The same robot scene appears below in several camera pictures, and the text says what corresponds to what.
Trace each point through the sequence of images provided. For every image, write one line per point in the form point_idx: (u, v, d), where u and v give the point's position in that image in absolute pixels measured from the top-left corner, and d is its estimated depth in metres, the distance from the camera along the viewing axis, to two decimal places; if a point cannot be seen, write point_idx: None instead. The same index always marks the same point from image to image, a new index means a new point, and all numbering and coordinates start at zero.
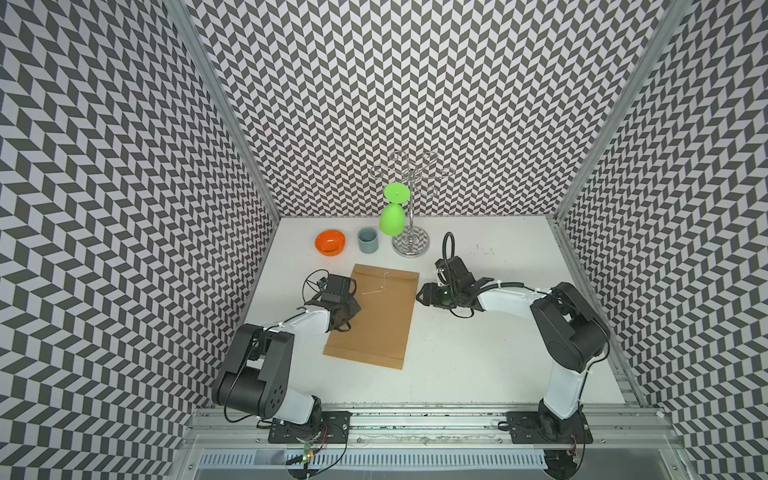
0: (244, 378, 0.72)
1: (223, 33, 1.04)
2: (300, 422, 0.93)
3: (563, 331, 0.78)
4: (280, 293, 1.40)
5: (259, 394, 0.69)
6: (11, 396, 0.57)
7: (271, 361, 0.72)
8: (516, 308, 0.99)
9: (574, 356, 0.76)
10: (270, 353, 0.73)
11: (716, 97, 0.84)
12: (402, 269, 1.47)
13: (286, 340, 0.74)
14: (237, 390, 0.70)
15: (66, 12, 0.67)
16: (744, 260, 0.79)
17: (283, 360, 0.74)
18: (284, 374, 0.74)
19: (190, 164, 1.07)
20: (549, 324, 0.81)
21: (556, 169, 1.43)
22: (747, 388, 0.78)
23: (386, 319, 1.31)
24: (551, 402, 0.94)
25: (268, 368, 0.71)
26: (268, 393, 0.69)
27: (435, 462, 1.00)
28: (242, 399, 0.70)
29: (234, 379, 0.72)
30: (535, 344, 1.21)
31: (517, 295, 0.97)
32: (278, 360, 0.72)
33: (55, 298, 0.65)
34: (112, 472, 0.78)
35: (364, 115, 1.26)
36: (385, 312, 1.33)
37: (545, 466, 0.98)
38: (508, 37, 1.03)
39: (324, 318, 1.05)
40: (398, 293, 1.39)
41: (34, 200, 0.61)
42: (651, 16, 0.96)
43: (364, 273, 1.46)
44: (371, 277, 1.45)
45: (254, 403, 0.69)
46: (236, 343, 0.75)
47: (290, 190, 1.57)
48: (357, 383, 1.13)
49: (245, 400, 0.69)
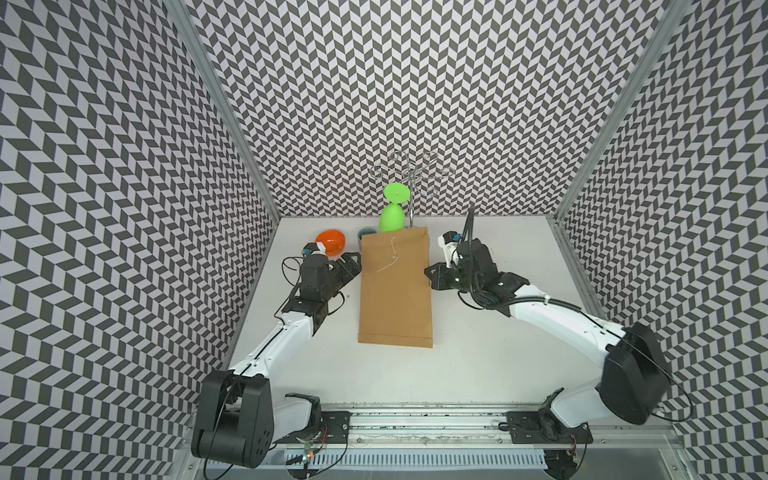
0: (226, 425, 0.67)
1: (223, 33, 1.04)
2: (301, 426, 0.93)
3: (642, 393, 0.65)
4: (271, 292, 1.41)
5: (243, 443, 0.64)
6: (10, 396, 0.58)
7: (249, 409, 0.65)
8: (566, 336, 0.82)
9: (637, 418, 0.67)
10: (245, 404, 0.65)
11: (715, 97, 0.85)
12: (409, 230, 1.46)
13: (261, 386, 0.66)
14: (220, 439, 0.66)
15: (67, 12, 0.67)
16: (744, 260, 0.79)
17: (263, 406, 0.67)
18: (265, 421, 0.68)
19: (190, 163, 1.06)
20: (618, 382, 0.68)
21: (556, 169, 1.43)
22: (747, 388, 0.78)
23: (402, 289, 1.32)
24: (557, 407, 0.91)
25: (246, 418, 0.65)
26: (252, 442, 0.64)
27: (436, 462, 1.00)
28: (225, 450, 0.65)
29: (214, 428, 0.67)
30: (542, 337, 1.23)
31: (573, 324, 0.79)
32: (253, 412, 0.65)
33: (55, 298, 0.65)
34: (111, 472, 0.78)
35: (364, 115, 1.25)
36: (400, 281, 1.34)
37: (545, 466, 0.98)
38: (509, 37, 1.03)
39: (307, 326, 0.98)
40: (410, 255, 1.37)
41: (34, 200, 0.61)
42: (651, 16, 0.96)
43: (374, 246, 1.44)
44: (379, 250, 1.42)
45: (240, 452, 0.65)
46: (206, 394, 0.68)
47: (290, 190, 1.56)
48: (358, 384, 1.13)
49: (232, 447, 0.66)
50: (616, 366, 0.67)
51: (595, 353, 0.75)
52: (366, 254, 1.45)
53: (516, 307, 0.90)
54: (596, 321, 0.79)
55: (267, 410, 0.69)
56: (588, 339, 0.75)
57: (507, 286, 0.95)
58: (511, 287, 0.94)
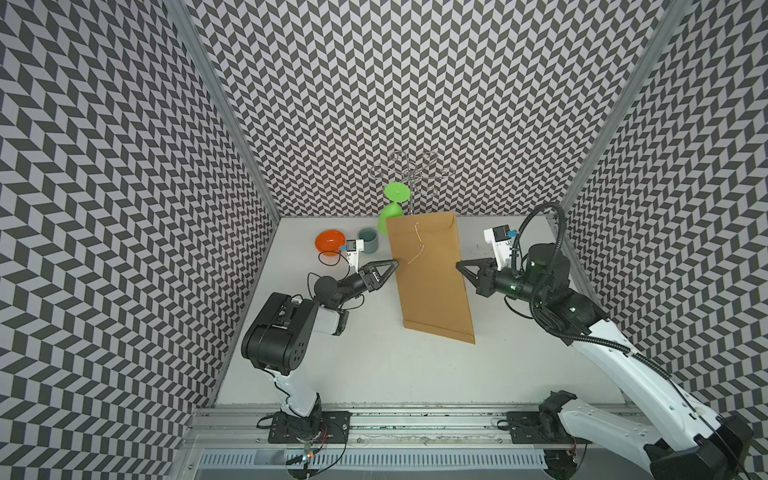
0: (270, 335, 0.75)
1: (223, 33, 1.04)
2: (303, 411, 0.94)
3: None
4: (286, 282, 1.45)
5: (284, 348, 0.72)
6: (11, 396, 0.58)
7: (299, 320, 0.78)
8: (631, 391, 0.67)
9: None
10: (298, 316, 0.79)
11: (716, 97, 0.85)
12: (433, 214, 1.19)
13: (312, 306, 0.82)
14: (264, 343, 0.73)
15: (67, 12, 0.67)
16: (744, 260, 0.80)
17: (308, 322, 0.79)
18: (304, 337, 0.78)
19: (190, 164, 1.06)
20: (689, 476, 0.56)
21: (556, 169, 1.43)
22: (748, 388, 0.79)
23: (435, 276, 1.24)
24: (570, 417, 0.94)
25: (296, 324, 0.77)
26: (293, 346, 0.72)
27: (435, 462, 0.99)
28: (267, 352, 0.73)
29: (260, 335, 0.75)
30: (543, 333, 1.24)
31: (651, 392, 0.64)
32: (303, 320, 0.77)
33: (55, 298, 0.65)
34: (111, 472, 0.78)
35: (364, 115, 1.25)
36: (429, 271, 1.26)
37: (544, 466, 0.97)
38: (508, 37, 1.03)
39: (334, 319, 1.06)
40: (438, 243, 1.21)
41: (34, 200, 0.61)
42: (651, 16, 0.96)
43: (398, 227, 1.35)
44: (406, 236, 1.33)
45: (278, 356, 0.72)
46: (264, 310, 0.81)
47: (290, 190, 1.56)
48: (358, 383, 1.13)
49: (271, 352, 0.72)
50: (691, 453, 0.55)
51: (679, 436, 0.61)
52: (393, 235, 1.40)
53: (582, 344, 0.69)
54: (688, 398, 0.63)
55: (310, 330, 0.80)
56: (672, 419, 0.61)
57: (580, 312, 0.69)
58: (589, 315, 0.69)
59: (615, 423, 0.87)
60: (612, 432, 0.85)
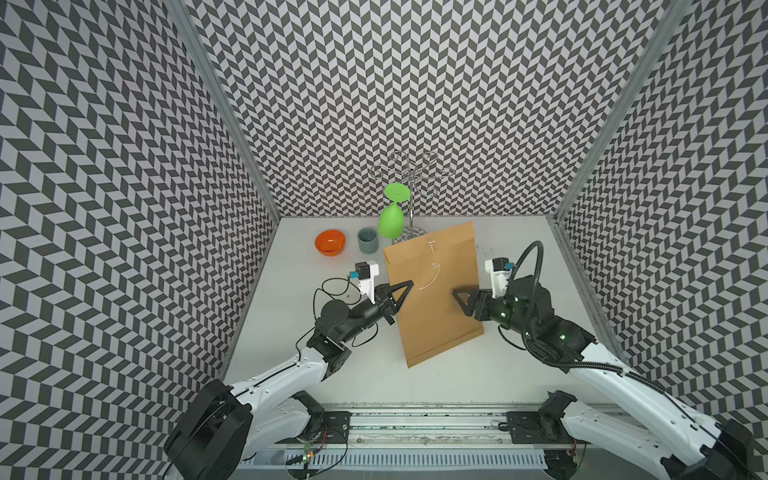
0: (195, 443, 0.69)
1: (223, 33, 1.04)
2: (293, 434, 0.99)
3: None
4: (279, 296, 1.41)
5: (201, 467, 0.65)
6: (11, 396, 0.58)
7: (221, 436, 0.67)
8: (632, 407, 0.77)
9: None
10: (222, 424, 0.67)
11: (716, 97, 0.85)
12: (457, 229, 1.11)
13: (241, 420, 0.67)
14: (186, 452, 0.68)
15: (66, 12, 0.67)
16: (744, 260, 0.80)
17: (236, 436, 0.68)
18: (233, 450, 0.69)
19: (190, 164, 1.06)
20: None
21: (556, 169, 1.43)
22: (748, 388, 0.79)
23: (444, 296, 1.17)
24: (574, 423, 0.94)
25: (217, 441, 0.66)
26: (209, 469, 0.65)
27: (435, 462, 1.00)
28: (186, 463, 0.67)
29: (186, 438, 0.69)
30: None
31: (650, 407, 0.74)
32: (226, 440, 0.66)
33: (55, 298, 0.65)
34: (112, 472, 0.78)
35: (364, 115, 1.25)
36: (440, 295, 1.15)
37: (544, 466, 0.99)
38: (509, 37, 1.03)
39: (319, 371, 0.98)
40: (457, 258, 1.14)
41: (34, 200, 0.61)
42: (651, 16, 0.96)
43: (401, 252, 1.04)
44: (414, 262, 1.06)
45: (195, 473, 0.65)
46: (198, 404, 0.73)
47: (290, 190, 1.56)
48: (358, 383, 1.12)
49: (191, 466, 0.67)
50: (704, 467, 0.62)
51: (686, 450, 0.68)
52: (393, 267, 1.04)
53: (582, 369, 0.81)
54: (686, 411, 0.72)
55: (241, 440, 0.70)
56: (677, 432, 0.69)
57: (569, 340, 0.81)
58: (579, 342, 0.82)
59: (624, 431, 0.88)
60: (624, 443, 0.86)
